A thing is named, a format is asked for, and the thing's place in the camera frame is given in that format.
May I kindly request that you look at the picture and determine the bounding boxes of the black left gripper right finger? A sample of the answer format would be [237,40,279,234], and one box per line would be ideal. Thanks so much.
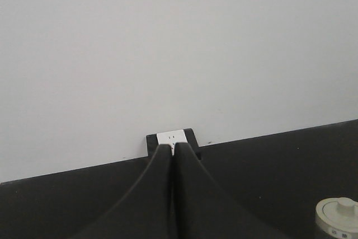
[173,143,277,238]

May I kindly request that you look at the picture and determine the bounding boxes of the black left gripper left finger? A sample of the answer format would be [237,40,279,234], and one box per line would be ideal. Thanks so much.
[73,144,172,238]

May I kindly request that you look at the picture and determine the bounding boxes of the glass jar with beige lid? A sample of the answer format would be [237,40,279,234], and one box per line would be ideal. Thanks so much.
[314,197,357,239]

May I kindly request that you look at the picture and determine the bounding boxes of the black and white wall socket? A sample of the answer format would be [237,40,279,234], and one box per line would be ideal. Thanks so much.
[146,128,201,160]

